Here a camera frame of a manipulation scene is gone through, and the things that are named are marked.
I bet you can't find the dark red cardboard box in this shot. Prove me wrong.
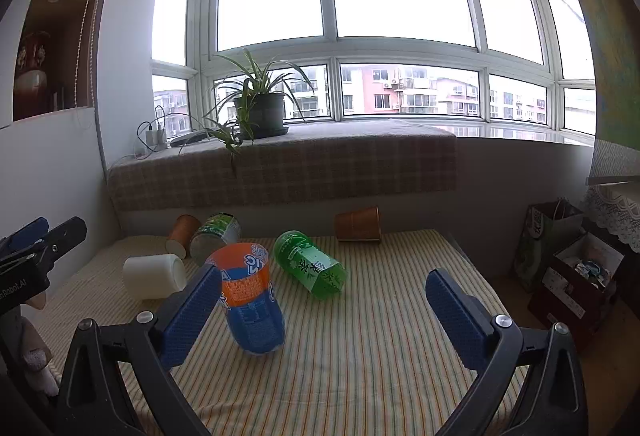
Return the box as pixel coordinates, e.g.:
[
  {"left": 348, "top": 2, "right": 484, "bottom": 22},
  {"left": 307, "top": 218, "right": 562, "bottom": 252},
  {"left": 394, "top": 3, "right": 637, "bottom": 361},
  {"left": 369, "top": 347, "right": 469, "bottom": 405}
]
[{"left": 527, "top": 231, "right": 627, "bottom": 358}]

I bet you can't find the orange and blue plastic cup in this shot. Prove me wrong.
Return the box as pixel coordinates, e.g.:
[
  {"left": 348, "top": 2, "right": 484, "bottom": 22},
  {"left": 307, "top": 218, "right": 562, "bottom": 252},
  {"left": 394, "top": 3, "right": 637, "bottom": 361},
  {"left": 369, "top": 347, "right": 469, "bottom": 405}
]
[{"left": 204, "top": 242, "right": 286, "bottom": 357}]

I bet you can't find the plaid windowsill cloth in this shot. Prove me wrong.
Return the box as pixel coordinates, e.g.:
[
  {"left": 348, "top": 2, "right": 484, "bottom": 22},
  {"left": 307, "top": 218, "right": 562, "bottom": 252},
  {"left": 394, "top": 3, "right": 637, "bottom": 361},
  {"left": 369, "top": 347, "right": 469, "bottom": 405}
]
[{"left": 106, "top": 120, "right": 458, "bottom": 213}]

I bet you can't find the white charger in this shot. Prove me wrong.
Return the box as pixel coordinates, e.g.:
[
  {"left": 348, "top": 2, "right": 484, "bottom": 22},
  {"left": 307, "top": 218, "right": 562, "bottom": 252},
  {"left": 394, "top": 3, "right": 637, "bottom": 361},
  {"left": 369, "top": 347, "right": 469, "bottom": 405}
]
[{"left": 144, "top": 126, "right": 169, "bottom": 150}]

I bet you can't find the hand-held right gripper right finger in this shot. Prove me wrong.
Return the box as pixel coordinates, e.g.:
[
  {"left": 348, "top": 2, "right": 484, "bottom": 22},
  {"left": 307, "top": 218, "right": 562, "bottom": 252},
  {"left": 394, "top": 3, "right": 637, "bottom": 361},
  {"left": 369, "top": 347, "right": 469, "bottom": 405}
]
[{"left": 425, "top": 267, "right": 590, "bottom": 436}]

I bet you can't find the white window frame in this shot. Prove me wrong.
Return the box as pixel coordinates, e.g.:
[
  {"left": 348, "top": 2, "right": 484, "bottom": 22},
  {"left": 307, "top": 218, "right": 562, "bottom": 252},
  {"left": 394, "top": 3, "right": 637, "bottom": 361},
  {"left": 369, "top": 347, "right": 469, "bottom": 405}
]
[{"left": 150, "top": 0, "right": 599, "bottom": 138}]

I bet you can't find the brown ribbed paper cup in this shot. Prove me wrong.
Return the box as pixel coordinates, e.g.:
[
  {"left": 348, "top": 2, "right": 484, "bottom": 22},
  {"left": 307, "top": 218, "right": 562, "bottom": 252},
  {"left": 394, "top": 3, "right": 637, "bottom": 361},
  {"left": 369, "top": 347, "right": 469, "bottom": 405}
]
[{"left": 334, "top": 206, "right": 382, "bottom": 243}]

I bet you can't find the red figurine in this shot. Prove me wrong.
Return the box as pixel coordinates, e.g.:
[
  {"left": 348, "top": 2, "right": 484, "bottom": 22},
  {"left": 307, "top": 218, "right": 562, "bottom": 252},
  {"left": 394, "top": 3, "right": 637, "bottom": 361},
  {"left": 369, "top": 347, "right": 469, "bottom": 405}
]
[{"left": 13, "top": 30, "right": 52, "bottom": 93}]

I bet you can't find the potted spider plant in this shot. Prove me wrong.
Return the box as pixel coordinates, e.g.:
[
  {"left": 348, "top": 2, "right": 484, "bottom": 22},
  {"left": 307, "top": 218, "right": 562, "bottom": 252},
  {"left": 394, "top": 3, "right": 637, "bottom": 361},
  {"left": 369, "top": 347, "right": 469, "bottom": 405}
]
[{"left": 200, "top": 48, "right": 317, "bottom": 168}]

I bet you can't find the wooden wall shelf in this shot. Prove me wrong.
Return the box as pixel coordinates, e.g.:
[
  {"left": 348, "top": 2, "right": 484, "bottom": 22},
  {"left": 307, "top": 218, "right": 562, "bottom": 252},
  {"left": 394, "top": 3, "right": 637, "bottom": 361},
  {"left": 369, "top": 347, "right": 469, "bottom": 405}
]
[{"left": 12, "top": 0, "right": 127, "bottom": 123}]

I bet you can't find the white beaded blind cord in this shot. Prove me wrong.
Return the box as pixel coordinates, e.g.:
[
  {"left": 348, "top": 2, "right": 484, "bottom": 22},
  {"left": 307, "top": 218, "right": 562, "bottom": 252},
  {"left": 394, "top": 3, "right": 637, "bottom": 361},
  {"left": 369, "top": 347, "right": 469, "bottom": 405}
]
[{"left": 72, "top": 0, "right": 127, "bottom": 108}]

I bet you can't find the person's left hand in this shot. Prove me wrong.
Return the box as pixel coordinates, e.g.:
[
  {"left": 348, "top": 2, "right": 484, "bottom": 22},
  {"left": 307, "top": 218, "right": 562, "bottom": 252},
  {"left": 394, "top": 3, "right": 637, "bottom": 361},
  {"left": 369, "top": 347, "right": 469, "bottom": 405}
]
[{"left": 14, "top": 292, "right": 62, "bottom": 398}]

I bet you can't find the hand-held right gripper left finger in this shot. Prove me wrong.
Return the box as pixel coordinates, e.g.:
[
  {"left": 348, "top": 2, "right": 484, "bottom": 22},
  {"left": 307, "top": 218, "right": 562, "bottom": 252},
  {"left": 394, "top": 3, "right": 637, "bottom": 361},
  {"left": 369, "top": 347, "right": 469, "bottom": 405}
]
[{"left": 56, "top": 263, "right": 223, "bottom": 436}]

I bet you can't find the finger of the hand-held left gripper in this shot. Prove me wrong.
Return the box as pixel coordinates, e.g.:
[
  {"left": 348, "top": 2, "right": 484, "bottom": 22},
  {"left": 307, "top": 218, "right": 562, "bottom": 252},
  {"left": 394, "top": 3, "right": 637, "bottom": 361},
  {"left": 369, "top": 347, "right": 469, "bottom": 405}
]
[
  {"left": 20, "top": 216, "right": 88, "bottom": 273},
  {"left": 0, "top": 217, "right": 50, "bottom": 254}
]

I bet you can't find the white lace cloth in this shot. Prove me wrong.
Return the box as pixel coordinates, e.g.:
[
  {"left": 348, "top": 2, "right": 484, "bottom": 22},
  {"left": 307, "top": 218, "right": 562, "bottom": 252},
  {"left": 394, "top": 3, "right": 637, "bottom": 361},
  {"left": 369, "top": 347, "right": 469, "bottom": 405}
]
[{"left": 581, "top": 183, "right": 640, "bottom": 258}]

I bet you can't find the white charger cable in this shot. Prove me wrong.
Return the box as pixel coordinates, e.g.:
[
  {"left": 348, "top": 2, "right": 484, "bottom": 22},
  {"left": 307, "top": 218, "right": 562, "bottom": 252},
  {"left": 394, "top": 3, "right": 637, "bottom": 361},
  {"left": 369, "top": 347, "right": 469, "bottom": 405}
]
[{"left": 132, "top": 105, "right": 168, "bottom": 162}]

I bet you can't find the green transparent plastic cup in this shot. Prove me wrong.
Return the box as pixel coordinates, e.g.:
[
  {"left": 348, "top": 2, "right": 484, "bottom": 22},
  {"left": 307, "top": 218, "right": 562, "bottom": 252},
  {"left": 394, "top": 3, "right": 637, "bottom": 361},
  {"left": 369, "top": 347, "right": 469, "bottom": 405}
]
[{"left": 273, "top": 230, "right": 348, "bottom": 301}]

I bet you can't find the green paper shopping bag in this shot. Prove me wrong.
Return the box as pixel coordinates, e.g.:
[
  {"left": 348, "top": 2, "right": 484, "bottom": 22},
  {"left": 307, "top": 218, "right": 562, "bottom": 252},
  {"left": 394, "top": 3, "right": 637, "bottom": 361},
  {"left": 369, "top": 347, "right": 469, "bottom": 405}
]
[{"left": 510, "top": 199, "right": 586, "bottom": 294}]

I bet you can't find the white plastic cup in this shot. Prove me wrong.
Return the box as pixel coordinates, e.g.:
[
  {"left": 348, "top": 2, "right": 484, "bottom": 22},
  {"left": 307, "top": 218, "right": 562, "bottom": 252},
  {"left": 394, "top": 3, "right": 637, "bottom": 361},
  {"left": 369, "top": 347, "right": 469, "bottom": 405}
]
[{"left": 123, "top": 253, "right": 188, "bottom": 301}]

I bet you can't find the dark flat device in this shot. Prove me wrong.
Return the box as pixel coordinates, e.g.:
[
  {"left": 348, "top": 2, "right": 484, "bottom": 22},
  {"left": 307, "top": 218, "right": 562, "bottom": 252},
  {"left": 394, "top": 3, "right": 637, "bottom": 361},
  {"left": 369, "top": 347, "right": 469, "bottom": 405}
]
[{"left": 169, "top": 130, "right": 209, "bottom": 148}]

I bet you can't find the green and white cup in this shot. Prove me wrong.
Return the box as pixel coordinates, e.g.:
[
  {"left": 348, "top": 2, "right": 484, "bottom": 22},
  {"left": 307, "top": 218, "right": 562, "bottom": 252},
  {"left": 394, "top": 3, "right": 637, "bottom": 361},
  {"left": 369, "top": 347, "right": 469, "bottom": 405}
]
[{"left": 189, "top": 213, "right": 242, "bottom": 267}]

